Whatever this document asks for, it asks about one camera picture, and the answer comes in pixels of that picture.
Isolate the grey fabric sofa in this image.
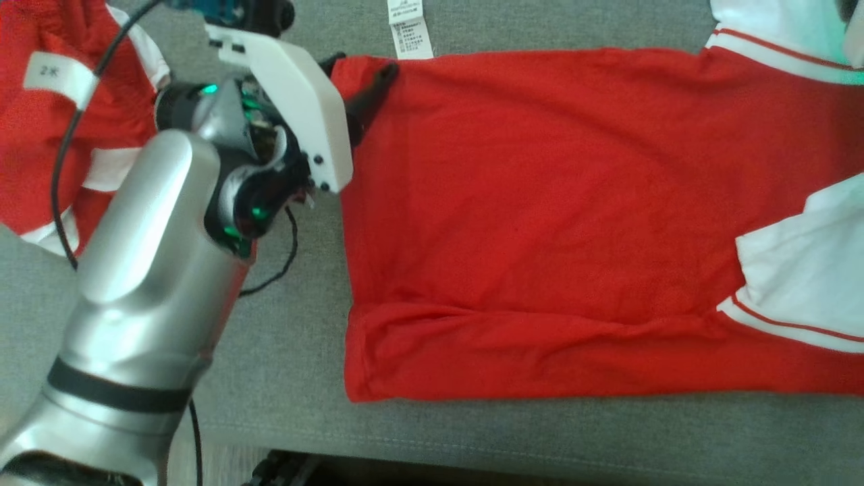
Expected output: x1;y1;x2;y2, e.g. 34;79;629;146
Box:
0;0;864;486

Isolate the crumpled red and white garment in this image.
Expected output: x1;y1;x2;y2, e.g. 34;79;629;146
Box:
0;0;171;259

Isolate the white left cable tag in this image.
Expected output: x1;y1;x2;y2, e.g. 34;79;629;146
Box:
23;53;99;110

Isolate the red jersey with white sleeves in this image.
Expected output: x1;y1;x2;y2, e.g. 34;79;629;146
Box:
329;0;864;403

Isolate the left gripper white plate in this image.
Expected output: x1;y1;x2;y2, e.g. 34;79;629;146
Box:
155;24;400;259

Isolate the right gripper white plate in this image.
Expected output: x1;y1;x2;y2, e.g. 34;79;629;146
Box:
844;10;864;70

